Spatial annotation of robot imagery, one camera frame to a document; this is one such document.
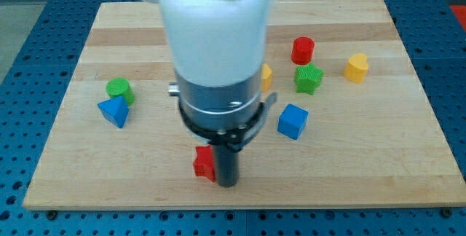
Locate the blue triangle block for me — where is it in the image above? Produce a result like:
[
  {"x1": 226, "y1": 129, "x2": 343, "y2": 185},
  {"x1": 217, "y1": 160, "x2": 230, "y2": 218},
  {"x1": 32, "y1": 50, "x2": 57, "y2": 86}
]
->
[{"x1": 98, "y1": 96, "x2": 129, "y2": 128}]

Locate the green cylinder block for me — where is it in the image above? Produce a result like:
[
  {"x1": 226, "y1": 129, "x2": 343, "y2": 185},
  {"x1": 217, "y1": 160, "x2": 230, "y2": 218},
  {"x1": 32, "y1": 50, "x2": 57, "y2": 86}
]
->
[{"x1": 106, "y1": 77, "x2": 135, "y2": 106}]

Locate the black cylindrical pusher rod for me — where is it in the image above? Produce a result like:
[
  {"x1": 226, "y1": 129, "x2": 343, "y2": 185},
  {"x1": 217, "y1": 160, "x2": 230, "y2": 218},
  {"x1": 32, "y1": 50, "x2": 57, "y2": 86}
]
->
[{"x1": 212, "y1": 145, "x2": 240, "y2": 187}]

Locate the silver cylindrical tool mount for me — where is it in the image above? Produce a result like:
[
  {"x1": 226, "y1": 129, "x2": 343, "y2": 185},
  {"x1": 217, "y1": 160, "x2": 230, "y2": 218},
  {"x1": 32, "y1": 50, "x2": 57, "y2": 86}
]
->
[{"x1": 168, "y1": 71, "x2": 277, "y2": 152}]

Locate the yellow heart block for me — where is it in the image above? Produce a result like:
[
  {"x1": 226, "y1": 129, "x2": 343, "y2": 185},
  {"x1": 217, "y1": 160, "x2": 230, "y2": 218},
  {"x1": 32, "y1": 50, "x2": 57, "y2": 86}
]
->
[{"x1": 343, "y1": 53, "x2": 369, "y2": 84}]

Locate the yellow block behind arm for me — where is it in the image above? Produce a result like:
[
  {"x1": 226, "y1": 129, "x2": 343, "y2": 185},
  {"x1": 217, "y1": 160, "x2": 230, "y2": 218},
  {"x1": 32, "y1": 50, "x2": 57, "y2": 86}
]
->
[{"x1": 261, "y1": 63, "x2": 273, "y2": 93}]

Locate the wooden board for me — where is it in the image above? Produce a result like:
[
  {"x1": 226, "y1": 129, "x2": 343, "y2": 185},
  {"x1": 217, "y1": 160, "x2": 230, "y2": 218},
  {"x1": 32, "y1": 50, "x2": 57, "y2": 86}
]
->
[{"x1": 23, "y1": 0, "x2": 465, "y2": 211}]

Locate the red star block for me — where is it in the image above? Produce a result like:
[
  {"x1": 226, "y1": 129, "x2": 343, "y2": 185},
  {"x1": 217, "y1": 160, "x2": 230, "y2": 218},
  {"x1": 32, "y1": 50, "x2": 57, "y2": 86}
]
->
[{"x1": 192, "y1": 145, "x2": 216, "y2": 183}]

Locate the green star block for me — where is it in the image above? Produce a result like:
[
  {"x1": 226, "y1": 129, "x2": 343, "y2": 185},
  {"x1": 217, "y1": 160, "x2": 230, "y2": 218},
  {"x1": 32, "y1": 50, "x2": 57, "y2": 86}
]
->
[{"x1": 294, "y1": 63, "x2": 324, "y2": 95}]

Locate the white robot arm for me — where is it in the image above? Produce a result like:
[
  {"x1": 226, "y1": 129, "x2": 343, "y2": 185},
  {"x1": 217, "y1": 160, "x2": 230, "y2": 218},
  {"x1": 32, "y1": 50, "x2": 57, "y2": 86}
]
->
[{"x1": 142, "y1": 0, "x2": 277, "y2": 187}]

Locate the red cylinder block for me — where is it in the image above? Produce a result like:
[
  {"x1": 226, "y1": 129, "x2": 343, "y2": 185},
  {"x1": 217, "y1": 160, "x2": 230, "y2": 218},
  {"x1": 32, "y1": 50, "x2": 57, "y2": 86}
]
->
[{"x1": 291, "y1": 36, "x2": 315, "y2": 65}]

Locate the blue cube block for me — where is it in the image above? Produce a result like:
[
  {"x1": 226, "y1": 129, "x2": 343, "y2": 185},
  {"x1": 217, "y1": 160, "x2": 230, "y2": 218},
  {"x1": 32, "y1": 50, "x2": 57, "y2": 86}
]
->
[{"x1": 277, "y1": 103, "x2": 309, "y2": 140}]

